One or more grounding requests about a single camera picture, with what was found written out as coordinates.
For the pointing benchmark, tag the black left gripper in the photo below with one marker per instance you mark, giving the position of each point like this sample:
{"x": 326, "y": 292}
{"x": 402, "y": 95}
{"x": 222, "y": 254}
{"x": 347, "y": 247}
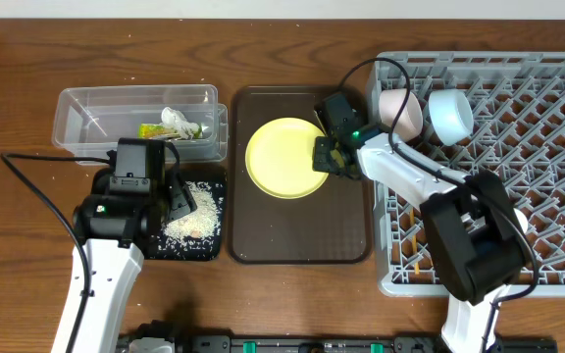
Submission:
{"x": 179, "y": 197}

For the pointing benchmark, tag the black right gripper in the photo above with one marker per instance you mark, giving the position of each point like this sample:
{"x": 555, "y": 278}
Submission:
{"x": 320, "y": 161}

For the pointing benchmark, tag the rice pile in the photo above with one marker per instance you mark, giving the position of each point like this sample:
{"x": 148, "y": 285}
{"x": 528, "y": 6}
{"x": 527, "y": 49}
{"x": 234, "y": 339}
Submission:
{"x": 198, "y": 236}

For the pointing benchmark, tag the yellow plate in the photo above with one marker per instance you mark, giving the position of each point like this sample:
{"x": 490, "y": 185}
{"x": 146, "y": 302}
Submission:
{"x": 279, "y": 158}

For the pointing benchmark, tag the white tissue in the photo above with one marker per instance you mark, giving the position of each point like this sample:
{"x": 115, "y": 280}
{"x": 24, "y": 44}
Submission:
{"x": 177, "y": 126}

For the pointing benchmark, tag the green snack wrapper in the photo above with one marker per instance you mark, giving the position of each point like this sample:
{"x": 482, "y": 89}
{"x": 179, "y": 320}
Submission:
{"x": 160, "y": 132}

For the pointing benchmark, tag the pink bowl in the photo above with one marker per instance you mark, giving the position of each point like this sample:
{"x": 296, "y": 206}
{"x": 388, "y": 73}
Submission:
{"x": 410, "y": 123}

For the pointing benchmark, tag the blue bowl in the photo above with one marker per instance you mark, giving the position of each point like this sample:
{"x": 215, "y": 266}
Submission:
{"x": 451, "y": 115}

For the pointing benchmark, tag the white green cup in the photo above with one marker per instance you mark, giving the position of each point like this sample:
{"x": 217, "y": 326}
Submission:
{"x": 522, "y": 219}

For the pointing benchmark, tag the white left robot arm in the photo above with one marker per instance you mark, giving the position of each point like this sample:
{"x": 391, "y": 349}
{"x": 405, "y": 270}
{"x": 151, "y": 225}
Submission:
{"x": 105, "y": 268}

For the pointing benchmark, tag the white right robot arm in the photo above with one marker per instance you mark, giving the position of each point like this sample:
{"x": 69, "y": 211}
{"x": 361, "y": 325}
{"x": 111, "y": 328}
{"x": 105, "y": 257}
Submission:
{"x": 475, "y": 236}

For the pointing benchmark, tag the black waste tray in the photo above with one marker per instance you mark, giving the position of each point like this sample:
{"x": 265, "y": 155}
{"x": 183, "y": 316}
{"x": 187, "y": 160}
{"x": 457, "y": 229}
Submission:
{"x": 204, "y": 172}

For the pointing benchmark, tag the clear plastic waste bin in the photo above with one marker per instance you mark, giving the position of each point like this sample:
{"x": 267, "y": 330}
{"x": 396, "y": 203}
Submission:
{"x": 89, "y": 121}

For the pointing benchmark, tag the grey dishwasher rack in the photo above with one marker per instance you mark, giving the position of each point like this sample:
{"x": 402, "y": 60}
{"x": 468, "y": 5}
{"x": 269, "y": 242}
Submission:
{"x": 518, "y": 103}

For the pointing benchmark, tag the brown serving tray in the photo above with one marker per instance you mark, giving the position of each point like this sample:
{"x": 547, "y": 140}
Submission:
{"x": 330, "y": 226}

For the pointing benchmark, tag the black rail at table edge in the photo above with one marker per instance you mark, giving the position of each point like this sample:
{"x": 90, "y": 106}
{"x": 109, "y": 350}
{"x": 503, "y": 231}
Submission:
{"x": 158, "y": 336}

